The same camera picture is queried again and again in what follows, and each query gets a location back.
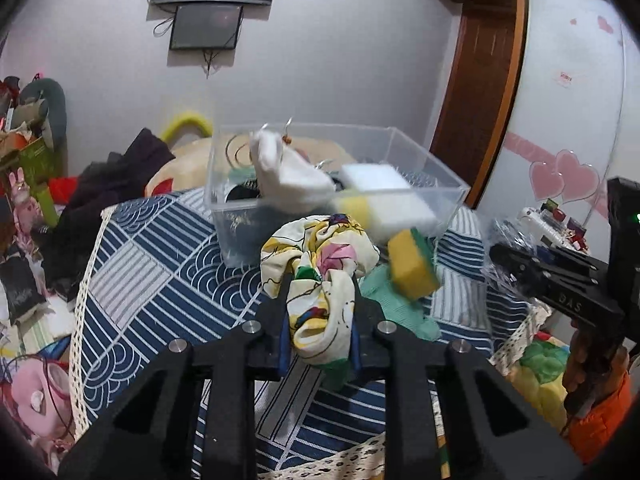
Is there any person's right forearm orange sleeve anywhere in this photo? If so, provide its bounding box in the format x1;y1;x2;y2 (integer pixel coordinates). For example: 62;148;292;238
569;348;637;463

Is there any brown wooden door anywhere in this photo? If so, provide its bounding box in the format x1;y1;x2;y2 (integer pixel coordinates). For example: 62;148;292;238
411;0;526;208

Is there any yellow curved tube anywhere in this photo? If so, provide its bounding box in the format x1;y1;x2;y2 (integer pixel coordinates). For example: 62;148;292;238
160;112;215;145

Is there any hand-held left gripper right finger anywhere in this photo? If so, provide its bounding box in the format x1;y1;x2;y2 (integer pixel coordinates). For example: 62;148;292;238
351;279;592;480

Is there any white wardrobe with pink hearts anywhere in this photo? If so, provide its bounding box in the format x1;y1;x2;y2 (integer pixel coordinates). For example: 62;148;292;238
474;0;640;256

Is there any grey green plush toy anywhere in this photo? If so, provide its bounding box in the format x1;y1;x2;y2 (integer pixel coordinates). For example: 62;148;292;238
19;79;69;153

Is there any yellow green sponge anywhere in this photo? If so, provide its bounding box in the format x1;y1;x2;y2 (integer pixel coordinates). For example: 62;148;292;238
387;227;442;302

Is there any cream pillow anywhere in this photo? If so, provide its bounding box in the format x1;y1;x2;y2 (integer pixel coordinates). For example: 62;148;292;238
144;136;217;198

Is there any yellow white sponge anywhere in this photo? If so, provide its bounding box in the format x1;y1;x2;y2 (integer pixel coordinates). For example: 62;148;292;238
329;192;437;242

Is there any black clothing pile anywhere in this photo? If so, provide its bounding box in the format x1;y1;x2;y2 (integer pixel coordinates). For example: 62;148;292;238
31;127;177;303

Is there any green cloth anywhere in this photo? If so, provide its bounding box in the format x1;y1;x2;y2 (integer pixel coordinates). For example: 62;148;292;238
359;264;442;342

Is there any yellow white printed cloth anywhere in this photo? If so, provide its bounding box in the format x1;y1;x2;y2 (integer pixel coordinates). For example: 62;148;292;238
260;214;381;392

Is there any small black monitor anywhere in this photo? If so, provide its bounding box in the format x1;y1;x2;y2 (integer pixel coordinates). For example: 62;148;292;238
169;4;245;52

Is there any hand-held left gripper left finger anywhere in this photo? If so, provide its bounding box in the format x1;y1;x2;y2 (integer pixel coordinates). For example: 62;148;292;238
57;274;292;480

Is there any person's right hand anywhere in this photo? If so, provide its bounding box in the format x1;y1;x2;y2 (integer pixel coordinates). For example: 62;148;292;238
562;331;596;402

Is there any pink plush toy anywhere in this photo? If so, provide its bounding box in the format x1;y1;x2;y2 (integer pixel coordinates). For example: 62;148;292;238
0;353;77;447

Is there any blue patterned tablecloth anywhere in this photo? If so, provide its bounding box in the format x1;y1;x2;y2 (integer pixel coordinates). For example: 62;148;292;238
69;186;552;480

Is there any clear plastic box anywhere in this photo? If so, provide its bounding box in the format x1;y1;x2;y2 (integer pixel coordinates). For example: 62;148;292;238
204;122;471;269

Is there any green cardboard box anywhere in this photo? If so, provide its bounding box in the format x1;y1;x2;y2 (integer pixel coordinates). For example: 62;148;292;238
18;135;63;228

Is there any clear plastic bag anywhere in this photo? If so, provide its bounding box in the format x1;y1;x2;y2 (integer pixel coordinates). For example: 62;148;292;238
483;217;542;286

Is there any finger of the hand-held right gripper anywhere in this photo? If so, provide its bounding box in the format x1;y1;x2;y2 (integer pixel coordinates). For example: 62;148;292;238
488;242;547;297

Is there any white sock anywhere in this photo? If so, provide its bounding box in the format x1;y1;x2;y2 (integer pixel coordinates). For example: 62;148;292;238
249;130;337;212

